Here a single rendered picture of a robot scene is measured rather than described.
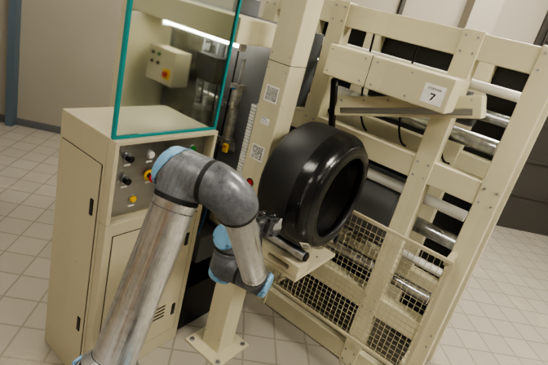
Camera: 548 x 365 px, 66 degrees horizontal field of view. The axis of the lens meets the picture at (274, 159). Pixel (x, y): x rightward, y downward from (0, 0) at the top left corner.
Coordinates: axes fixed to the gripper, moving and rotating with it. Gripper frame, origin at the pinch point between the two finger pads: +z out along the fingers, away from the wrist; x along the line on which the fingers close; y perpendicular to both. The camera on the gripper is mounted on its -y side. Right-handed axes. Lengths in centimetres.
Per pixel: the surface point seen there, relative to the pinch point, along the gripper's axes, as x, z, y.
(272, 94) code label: 32, 12, 49
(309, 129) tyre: 8.2, 12.2, 41.2
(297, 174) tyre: -1.0, -1.7, 24.4
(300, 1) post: 30, 7, 90
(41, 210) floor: 214, 24, -101
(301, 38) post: 26, 11, 76
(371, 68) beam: 1, 35, 74
